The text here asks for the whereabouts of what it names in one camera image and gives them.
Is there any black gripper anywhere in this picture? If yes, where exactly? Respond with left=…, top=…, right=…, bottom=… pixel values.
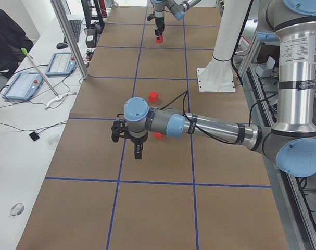
left=111, top=113, right=147, bottom=159
left=147, top=14, right=165, bottom=38

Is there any red block start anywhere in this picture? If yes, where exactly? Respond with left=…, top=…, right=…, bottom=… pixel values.
left=148, top=91, right=159, bottom=103
left=153, top=132, right=163, bottom=140

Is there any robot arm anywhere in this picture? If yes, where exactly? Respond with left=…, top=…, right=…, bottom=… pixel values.
left=111, top=1, right=316, bottom=178
left=147, top=0, right=200, bottom=43

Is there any black power adapter box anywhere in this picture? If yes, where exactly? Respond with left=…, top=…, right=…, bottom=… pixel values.
left=85, top=28, right=97, bottom=48

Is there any black keyboard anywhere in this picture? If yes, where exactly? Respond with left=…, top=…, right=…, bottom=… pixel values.
left=68, top=19, right=82, bottom=42

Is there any black computer mouse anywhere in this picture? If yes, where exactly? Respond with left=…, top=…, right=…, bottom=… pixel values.
left=56, top=42, right=68, bottom=49

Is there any far blue teach pendant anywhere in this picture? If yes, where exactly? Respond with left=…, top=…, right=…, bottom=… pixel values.
left=45, top=52, right=77, bottom=77

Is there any blue teach pendant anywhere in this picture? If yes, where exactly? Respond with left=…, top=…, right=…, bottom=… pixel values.
left=2, top=72, right=43, bottom=101
left=45, top=52, right=77, bottom=77

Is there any small black square device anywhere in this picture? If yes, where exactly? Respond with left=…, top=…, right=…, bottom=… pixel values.
left=29, top=131, right=40, bottom=142

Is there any white cardboard box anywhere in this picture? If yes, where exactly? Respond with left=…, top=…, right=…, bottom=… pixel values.
left=256, top=56, right=276, bottom=78

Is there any near blue teach pendant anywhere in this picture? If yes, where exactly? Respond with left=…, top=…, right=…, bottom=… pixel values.
left=2, top=72, right=43, bottom=101

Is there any clear tape roll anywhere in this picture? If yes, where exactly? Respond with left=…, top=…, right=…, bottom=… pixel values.
left=9, top=203, right=25, bottom=217

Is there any black jacket on chair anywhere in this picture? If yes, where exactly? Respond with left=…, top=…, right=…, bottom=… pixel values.
left=0, top=9, right=33, bottom=78

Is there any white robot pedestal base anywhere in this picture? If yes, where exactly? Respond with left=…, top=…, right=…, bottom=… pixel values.
left=197, top=0, right=252, bottom=93

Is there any aluminium frame post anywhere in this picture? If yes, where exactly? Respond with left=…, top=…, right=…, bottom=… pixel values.
left=50, top=0, right=89, bottom=80

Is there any grabber stick green handle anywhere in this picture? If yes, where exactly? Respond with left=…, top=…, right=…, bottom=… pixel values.
left=20, top=47, right=77, bottom=110

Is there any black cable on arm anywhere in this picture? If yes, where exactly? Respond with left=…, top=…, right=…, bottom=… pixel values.
left=159, top=90, right=278, bottom=144

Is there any aluminium frame rail right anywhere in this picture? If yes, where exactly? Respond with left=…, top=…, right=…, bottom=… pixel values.
left=239, top=37, right=316, bottom=249

